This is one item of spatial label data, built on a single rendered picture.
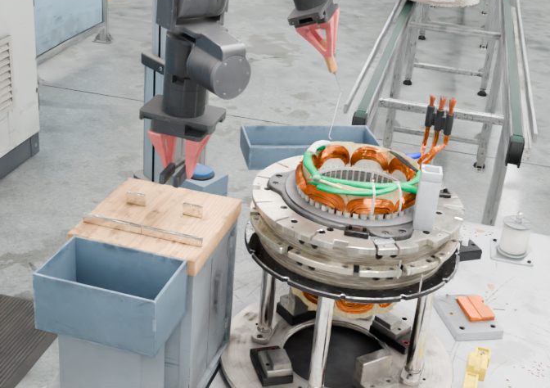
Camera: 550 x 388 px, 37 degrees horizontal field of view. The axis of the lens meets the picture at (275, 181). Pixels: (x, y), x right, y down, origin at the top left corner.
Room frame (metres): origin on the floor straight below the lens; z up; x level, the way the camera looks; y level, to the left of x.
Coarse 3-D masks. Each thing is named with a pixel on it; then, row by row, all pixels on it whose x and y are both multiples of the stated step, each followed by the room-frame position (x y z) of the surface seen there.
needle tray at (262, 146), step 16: (256, 128) 1.43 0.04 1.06; (272, 128) 1.44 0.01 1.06; (288, 128) 1.45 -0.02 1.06; (304, 128) 1.46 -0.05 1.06; (320, 128) 1.46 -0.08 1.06; (336, 128) 1.47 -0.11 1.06; (352, 128) 1.48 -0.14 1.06; (240, 144) 1.43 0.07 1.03; (256, 144) 1.44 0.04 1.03; (272, 144) 1.44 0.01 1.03; (288, 144) 1.45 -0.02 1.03; (304, 144) 1.46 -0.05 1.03; (368, 144) 1.45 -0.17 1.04; (256, 160) 1.33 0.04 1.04; (272, 160) 1.34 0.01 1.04
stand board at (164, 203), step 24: (120, 192) 1.11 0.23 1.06; (144, 192) 1.11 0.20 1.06; (168, 192) 1.12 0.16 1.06; (192, 192) 1.13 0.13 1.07; (120, 216) 1.03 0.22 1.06; (144, 216) 1.04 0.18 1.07; (168, 216) 1.05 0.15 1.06; (216, 216) 1.06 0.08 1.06; (120, 240) 0.97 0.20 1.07; (144, 240) 0.97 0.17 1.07; (216, 240) 1.01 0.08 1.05; (192, 264) 0.93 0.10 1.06
